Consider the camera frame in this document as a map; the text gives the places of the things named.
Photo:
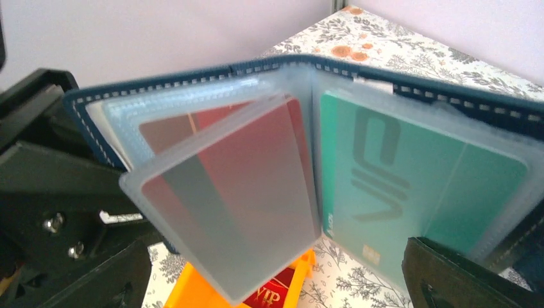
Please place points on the blue card holder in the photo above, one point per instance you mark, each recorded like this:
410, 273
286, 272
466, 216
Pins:
140, 125

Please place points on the teal VIP card in holder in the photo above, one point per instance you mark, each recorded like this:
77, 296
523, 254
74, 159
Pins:
392, 170

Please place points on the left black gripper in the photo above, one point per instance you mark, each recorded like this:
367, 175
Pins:
52, 235

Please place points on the red card in holder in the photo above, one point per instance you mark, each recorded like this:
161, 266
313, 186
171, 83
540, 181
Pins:
244, 195

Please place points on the floral table mat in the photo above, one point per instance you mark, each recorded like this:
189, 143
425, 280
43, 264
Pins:
358, 36

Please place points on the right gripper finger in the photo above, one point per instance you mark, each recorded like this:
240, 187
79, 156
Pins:
437, 276

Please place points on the near orange bin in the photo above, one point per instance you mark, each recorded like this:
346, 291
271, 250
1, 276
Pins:
192, 290

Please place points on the red VIP card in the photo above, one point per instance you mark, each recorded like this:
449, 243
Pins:
273, 293

